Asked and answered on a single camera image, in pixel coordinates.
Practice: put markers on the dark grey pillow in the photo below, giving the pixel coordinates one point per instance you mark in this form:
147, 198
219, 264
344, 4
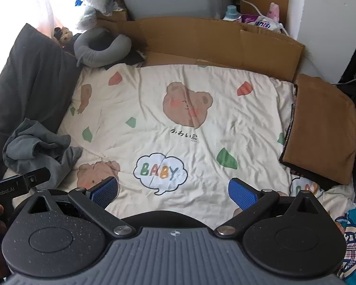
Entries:
36, 83

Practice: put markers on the small teddy bear toy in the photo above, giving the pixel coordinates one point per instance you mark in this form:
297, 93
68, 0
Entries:
64, 37

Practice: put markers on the folded black garment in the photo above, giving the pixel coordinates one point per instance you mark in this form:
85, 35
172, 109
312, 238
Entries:
324, 182

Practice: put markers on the black cloth under pillow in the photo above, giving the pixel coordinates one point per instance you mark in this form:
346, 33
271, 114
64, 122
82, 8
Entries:
132, 59

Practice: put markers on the grey-blue sweatshirt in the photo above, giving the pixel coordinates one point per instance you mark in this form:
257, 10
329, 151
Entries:
32, 146

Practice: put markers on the flattened cardboard box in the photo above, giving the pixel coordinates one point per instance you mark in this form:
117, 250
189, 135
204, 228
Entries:
212, 42

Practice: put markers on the brown t-shirt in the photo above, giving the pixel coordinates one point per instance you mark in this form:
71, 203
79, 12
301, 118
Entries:
323, 137

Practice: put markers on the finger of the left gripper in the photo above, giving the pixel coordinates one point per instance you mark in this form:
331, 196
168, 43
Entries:
37, 177

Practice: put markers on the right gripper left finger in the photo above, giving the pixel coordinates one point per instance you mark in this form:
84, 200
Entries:
92, 204

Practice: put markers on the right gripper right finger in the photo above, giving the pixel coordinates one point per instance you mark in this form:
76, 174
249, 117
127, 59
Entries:
254, 205

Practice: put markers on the grey neck pillow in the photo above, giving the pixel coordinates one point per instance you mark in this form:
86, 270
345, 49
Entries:
97, 47

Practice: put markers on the cream bear print bedsheet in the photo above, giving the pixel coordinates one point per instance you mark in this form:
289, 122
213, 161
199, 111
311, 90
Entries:
173, 136

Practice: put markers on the detergent bottle teal cap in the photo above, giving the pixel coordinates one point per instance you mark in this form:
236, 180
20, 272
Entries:
232, 14

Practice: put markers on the white purple refill pouch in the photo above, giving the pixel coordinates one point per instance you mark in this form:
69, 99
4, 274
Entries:
262, 22

